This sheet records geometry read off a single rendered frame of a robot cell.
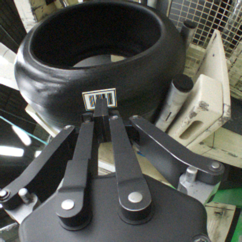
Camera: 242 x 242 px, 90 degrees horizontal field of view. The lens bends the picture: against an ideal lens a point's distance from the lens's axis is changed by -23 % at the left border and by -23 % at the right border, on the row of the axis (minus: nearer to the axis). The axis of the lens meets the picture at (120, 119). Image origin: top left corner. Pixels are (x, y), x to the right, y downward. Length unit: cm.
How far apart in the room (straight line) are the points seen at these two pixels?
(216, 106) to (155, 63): 15
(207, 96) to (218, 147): 46
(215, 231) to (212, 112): 99
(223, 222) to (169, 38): 115
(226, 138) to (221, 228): 68
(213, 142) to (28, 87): 72
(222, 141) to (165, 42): 54
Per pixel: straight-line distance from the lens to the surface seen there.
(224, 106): 33
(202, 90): 32
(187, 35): 55
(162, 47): 38
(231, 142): 81
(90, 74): 31
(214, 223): 119
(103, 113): 16
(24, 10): 97
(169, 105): 36
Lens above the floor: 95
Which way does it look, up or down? 9 degrees up
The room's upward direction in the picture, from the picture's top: 71 degrees counter-clockwise
